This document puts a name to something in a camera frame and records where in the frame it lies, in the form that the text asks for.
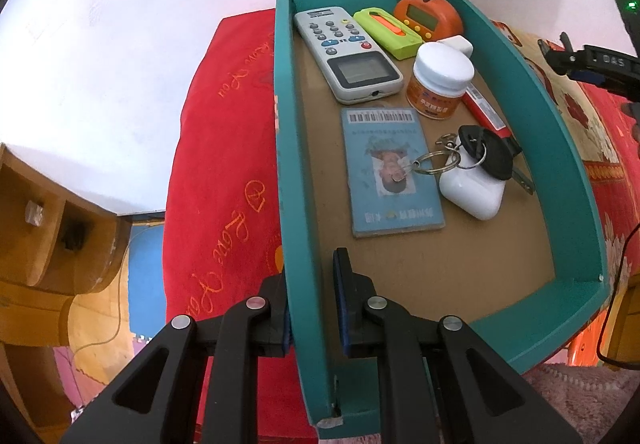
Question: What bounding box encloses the blue card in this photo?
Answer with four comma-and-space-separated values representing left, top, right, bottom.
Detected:
341, 106, 447, 239

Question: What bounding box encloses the white earbuds case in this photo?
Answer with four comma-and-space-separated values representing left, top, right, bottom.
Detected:
439, 139, 507, 221

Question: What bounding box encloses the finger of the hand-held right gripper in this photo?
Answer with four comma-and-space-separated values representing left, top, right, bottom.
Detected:
537, 31, 587, 75
570, 68, 609, 90

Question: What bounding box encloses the wooden bedside furniture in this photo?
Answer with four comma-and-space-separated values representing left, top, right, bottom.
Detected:
600, 274, 640, 370

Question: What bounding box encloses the red embroidered cloth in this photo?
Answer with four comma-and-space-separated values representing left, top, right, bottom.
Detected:
162, 9, 321, 440

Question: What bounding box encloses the wooden cabinet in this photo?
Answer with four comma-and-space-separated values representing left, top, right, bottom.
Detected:
0, 144, 133, 444

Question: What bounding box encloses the blue foam floor mat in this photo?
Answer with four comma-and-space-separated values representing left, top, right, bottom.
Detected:
127, 223, 169, 340

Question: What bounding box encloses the orange timer with monkey figure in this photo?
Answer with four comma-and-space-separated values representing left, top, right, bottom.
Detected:
393, 0, 466, 45

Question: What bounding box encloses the pink foam floor mat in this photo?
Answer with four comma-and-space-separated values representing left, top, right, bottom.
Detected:
52, 334, 151, 417

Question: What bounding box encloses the white charger adapter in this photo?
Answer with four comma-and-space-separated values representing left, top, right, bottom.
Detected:
436, 36, 474, 59

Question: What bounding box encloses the small grey shelf item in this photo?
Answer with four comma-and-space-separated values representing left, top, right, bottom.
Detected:
24, 200, 46, 227

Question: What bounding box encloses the small black shelf item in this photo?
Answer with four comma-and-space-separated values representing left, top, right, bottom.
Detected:
61, 220, 90, 252

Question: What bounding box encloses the thin floor cable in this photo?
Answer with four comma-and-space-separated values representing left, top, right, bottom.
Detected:
74, 224, 151, 356

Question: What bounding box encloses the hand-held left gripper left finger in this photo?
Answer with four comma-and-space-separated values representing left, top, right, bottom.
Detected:
60, 269, 293, 444

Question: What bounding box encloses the teal cardboard box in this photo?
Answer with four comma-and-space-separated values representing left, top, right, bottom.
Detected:
272, 0, 618, 427

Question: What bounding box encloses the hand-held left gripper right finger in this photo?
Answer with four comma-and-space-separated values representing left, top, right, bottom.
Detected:
333, 247, 583, 444

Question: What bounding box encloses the black cable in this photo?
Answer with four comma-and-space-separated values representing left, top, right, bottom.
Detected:
596, 223, 640, 369

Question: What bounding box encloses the green case with orange slider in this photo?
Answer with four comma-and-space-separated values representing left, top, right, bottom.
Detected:
353, 7, 425, 61

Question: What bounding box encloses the black key with rings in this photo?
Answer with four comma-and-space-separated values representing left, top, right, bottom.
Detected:
412, 124, 534, 196

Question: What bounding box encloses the pink fluffy mat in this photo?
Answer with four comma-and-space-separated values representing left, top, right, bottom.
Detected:
320, 358, 640, 444

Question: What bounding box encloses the grey remote control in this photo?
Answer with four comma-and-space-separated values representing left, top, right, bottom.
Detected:
293, 7, 405, 105

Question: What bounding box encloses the red plastic tool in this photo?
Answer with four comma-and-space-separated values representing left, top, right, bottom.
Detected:
461, 86, 524, 156

